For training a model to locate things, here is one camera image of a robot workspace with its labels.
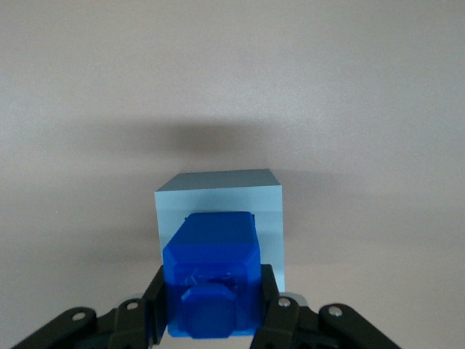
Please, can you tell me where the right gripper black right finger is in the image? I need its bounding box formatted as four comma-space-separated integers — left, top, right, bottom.
249, 263, 401, 349

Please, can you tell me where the gray cube base with hole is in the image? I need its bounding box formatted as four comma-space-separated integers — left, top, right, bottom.
153, 167, 288, 294

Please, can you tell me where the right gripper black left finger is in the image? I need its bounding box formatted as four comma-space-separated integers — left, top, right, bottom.
9, 265, 169, 349

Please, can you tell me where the blue plastic insert part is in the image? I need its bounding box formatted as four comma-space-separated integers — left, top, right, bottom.
161, 210, 264, 341

